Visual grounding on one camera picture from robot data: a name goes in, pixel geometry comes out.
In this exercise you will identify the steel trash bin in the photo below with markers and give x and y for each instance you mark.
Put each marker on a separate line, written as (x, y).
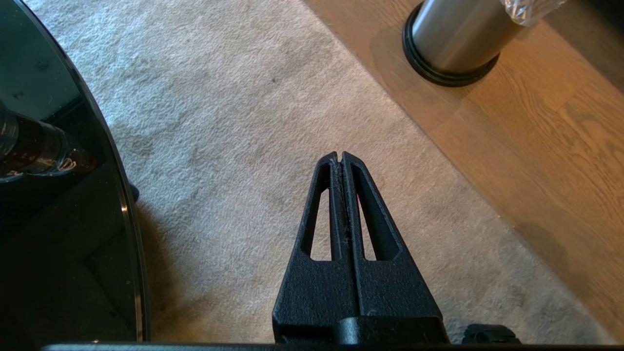
(458, 36)

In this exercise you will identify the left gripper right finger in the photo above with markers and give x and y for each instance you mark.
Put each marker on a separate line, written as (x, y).
(390, 292)

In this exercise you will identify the clear plastic bin liner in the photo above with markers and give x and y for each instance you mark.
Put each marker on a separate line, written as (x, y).
(529, 9)

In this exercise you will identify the grey carpet rug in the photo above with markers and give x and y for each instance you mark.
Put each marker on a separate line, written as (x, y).
(273, 161)

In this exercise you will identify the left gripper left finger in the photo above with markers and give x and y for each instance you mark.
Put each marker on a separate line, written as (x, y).
(319, 292)

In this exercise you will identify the round black glass table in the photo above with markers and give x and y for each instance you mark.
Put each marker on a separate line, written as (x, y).
(58, 195)

